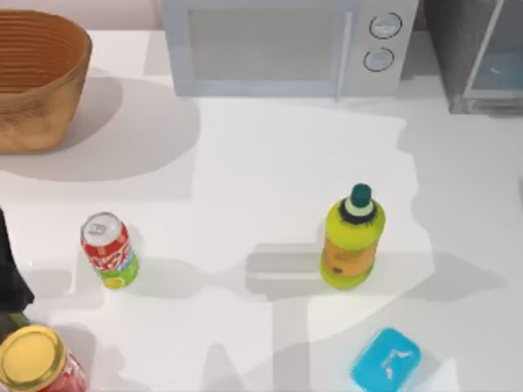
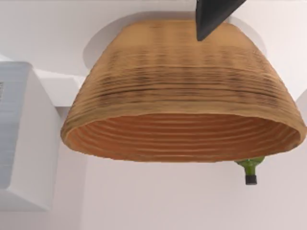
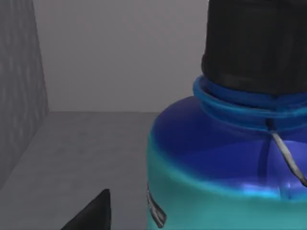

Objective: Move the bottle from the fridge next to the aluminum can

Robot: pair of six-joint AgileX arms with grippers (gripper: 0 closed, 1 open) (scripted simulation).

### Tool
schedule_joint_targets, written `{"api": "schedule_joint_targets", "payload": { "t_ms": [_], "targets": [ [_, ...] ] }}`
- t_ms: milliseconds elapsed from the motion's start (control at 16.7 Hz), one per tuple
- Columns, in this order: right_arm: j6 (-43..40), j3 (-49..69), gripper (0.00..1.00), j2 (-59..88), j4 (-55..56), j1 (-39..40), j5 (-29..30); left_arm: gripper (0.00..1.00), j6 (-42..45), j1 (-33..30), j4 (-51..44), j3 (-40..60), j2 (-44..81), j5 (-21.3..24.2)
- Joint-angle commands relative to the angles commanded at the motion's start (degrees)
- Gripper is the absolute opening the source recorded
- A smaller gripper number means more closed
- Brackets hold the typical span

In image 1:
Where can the green bottle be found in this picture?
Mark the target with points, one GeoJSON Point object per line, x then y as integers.
{"type": "Point", "coordinates": [351, 245]}

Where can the microwave oven door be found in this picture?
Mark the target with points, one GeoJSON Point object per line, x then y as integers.
{"type": "Point", "coordinates": [261, 47]}

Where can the pale microwave oven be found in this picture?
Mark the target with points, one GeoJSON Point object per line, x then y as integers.
{"type": "Point", "coordinates": [286, 45]}

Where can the red and green can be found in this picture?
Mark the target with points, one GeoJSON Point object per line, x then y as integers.
{"type": "Point", "coordinates": [110, 253]}

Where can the microwave knob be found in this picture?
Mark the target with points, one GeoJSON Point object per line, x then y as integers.
{"type": "Point", "coordinates": [378, 59]}
{"type": "Point", "coordinates": [385, 24]}

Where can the blue soap bar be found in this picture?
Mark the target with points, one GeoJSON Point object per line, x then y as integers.
{"type": "Point", "coordinates": [386, 361]}

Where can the brown woven basket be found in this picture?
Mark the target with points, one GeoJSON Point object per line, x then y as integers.
{"type": "Point", "coordinates": [38, 94]}

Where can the grey cabinet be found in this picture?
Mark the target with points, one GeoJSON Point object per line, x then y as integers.
{"type": "Point", "coordinates": [474, 53]}

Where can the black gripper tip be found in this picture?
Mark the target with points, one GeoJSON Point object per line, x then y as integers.
{"type": "Point", "coordinates": [10, 277]}

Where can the red jar with gold lid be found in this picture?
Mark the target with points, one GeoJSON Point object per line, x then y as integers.
{"type": "Point", "coordinates": [34, 361]}

